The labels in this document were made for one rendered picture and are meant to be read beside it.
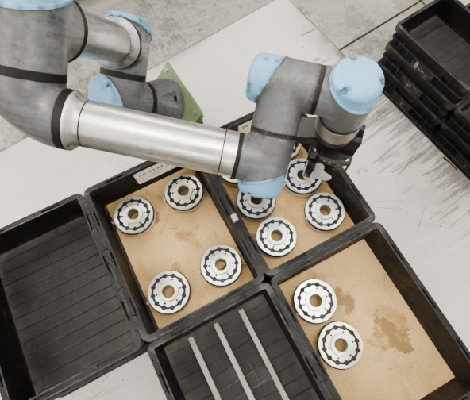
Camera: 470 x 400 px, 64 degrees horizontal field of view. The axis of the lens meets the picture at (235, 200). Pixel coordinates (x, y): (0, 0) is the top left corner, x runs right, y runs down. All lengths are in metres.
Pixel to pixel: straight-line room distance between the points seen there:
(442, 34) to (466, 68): 0.19
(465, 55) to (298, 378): 1.50
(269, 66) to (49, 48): 0.31
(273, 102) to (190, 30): 1.96
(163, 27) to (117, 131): 1.98
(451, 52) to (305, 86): 1.40
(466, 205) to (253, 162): 0.87
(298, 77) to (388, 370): 0.70
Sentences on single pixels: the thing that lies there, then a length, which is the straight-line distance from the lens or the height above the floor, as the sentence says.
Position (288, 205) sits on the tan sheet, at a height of 0.83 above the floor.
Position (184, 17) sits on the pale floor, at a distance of 2.58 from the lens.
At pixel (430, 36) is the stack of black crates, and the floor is 0.49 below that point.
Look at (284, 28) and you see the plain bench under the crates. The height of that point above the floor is 0.70.
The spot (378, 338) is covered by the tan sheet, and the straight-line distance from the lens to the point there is 1.00.
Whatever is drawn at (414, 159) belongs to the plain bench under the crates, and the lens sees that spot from 1.32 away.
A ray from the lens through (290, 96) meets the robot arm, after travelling 0.57.
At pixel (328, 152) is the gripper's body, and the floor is 1.14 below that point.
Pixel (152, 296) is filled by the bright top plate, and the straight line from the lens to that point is 0.95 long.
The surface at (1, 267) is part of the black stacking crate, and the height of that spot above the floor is 0.83.
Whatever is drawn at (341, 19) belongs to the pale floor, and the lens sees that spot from 2.61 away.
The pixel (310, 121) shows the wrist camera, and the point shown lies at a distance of 0.73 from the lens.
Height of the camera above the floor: 1.78
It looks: 70 degrees down
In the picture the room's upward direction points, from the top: 2 degrees counter-clockwise
